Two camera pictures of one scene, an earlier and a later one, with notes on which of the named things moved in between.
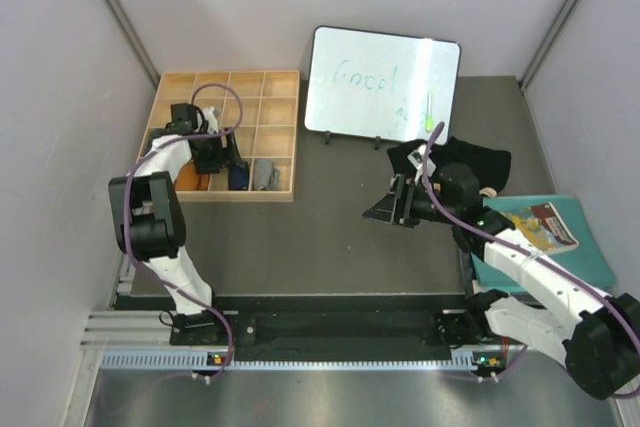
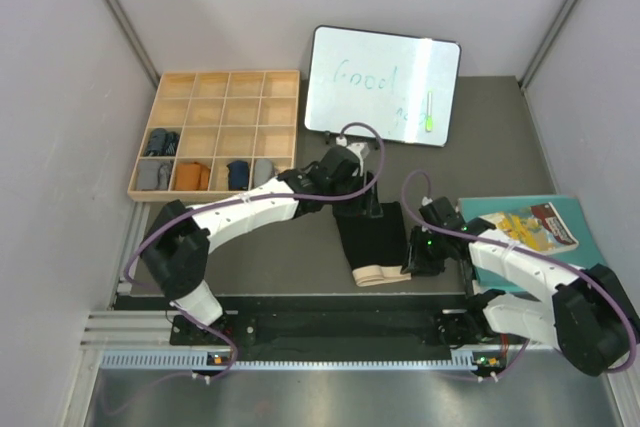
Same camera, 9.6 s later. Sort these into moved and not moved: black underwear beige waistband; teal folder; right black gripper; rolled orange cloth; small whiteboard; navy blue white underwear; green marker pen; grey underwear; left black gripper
Moved: left black gripper; right black gripper; black underwear beige waistband
Not moved: teal folder; green marker pen; navy blue white underwear; small whiteboard; grey underwear; rolled orange cloth
